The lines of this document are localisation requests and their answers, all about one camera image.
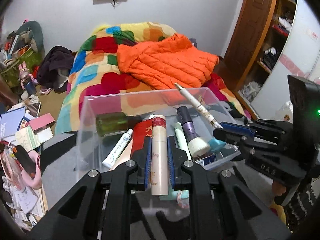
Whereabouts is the orange puffer jacket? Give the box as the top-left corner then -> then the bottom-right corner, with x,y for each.
117,34 -> 219,90

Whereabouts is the purple brush white head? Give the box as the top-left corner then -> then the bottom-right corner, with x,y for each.
177,106 -> 210,158

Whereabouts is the blue notebook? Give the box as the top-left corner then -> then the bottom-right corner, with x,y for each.
1,107 -> 25,139

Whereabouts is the beige long-handled brush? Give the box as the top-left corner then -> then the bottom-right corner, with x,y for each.
109,140 -> 133,171

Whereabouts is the olive green glass bottle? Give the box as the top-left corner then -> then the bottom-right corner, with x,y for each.
95,112 -> 143,137

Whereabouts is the dark purple clothes pile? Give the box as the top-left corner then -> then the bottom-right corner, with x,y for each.
36,46 -> 74,93

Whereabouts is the green storage basket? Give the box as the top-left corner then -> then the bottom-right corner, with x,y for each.
1,48 -> 42,88

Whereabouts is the mint green cosmetic tube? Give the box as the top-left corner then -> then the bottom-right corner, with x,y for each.
174,122 -> 192,160

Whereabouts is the pink white braided rope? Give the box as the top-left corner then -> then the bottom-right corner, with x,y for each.
176,190 -> 190,210

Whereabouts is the colourful patchwork quilt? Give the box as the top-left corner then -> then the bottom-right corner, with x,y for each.
55,22 -> 245,133

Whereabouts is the person's right hand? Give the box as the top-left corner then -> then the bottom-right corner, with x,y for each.
272,181 -> 286,196

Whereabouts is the white small ointment tube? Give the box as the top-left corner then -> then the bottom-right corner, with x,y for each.
103,128 -> 133,168

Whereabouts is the red gold packet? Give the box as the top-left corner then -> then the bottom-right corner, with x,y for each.
131,119 -> 152,157

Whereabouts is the pink stand with black pad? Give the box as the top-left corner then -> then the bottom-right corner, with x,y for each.
14,145 -> 42,190

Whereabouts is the brown wooden wardrobe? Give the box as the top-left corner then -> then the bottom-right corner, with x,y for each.
219,0 -> 297,103

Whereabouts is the teal round container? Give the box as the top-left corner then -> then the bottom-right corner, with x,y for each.
208,138 -> 226,154

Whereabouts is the white sliding wardrobe door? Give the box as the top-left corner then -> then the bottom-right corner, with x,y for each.
251,0 -> 319,119

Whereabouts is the rabbit figurine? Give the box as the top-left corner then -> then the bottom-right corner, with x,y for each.
18,61 -> 39,96

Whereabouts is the clear plastic storage box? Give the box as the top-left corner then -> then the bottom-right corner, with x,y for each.
75,87 -> 241,173

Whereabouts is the pink box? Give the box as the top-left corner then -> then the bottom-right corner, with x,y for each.
29,113 -> 55,132

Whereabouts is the white cosmetic pen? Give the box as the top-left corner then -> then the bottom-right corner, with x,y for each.
174,83 -> 222,128

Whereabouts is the beige cosmetic bottle red cap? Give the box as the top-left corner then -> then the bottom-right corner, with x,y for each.
151,115 -> 169,196

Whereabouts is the blue card box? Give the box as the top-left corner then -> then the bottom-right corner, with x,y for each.
195,153 -> 216,167

